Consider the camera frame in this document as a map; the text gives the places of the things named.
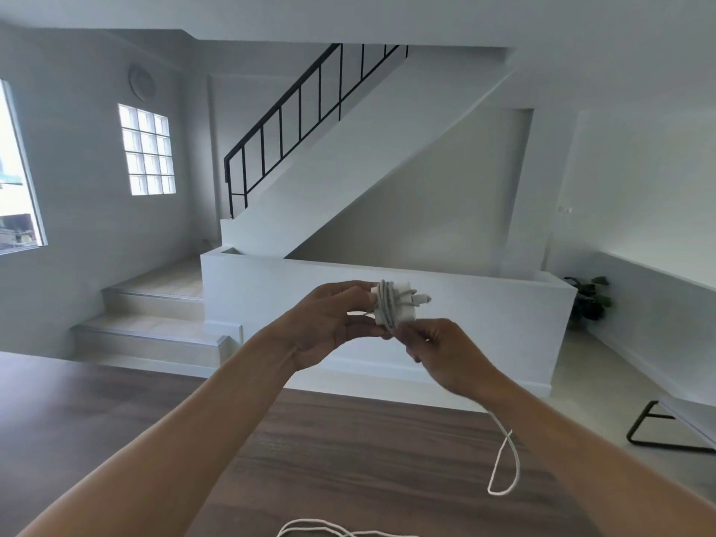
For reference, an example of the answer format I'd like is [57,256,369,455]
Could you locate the person's left hand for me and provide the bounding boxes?
[282,280,393,372]

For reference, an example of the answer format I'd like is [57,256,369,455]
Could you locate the person's right hand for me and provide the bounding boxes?
[393,318,508,410]

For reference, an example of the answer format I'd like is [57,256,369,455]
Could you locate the white power adapter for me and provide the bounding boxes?
[369,281,418,330]

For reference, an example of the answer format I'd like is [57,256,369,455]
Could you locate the white charging cable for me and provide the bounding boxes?
[277,279,521,537]

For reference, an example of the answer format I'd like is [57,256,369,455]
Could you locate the person's left forearm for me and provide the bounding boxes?
[17,329,298,537]

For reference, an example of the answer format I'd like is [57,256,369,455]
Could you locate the person's right forearm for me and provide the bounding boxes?
[484,380,716,537]

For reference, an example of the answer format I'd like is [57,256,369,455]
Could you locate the white staircase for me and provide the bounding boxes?
[72,44,578,399]

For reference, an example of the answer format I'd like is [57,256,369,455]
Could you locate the green potted plant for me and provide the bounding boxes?
[563,275,614,322]

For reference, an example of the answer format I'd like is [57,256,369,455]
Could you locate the black stair railing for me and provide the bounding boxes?
[224,43,409,220]

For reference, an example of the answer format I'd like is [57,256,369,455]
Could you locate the bench with black metal legs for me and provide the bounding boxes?
[626,397,716,455]

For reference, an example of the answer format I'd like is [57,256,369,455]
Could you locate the glass block window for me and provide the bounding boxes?
[117,103,177,197]

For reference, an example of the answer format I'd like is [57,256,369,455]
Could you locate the window with grey frame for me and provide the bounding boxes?
[0,78,49,256]

